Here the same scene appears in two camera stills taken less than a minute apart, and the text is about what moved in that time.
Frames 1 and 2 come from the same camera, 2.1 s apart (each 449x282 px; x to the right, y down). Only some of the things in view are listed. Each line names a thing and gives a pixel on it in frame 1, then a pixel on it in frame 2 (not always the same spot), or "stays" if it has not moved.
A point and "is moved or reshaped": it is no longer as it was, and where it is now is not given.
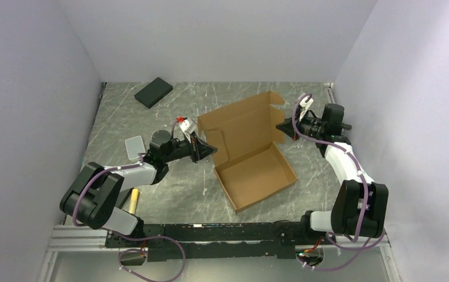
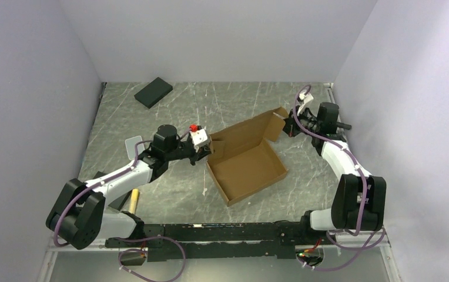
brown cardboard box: (243, 140) is moved or reshaped
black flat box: (150, 94) stays
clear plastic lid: (134, 146) stays
